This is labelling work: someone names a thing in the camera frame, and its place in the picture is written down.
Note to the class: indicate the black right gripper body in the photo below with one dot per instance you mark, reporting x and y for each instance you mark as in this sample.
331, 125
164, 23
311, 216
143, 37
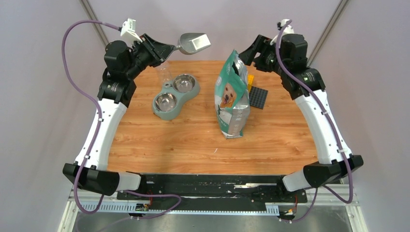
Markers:
268, 60

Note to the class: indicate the yellow building block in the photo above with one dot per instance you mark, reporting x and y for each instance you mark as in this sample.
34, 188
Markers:
250, 79

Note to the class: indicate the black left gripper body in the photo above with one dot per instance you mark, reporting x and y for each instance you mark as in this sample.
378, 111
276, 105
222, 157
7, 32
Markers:
142, 56

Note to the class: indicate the teal double pet bowl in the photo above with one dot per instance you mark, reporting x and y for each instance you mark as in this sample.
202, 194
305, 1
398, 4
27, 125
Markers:
168, 104

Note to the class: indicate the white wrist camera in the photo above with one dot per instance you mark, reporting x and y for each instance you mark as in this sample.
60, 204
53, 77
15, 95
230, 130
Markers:
128, 32
285, 27

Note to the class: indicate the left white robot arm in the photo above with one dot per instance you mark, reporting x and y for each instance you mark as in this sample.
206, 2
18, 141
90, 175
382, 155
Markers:
123, 64

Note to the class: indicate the dark grey building baseplate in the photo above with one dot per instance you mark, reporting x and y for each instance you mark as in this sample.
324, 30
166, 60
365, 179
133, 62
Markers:
257, 97

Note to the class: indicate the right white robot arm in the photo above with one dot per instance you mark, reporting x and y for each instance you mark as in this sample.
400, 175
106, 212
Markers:
307, 89

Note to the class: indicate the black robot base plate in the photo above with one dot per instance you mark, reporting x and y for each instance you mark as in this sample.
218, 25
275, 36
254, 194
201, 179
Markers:
255, 188

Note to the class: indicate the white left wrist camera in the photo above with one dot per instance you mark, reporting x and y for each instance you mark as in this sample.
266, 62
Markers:
128, 32

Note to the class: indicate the green pet food bag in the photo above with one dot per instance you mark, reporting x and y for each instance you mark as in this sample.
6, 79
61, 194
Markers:
231, 97

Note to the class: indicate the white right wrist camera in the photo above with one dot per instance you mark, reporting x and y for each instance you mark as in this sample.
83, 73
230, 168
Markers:
285, 27

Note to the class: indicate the grey metal food scoop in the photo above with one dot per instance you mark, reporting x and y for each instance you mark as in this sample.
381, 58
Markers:
192, 43

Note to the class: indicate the slotted grey cable duct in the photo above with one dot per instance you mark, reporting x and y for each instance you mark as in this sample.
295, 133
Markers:
196, 207

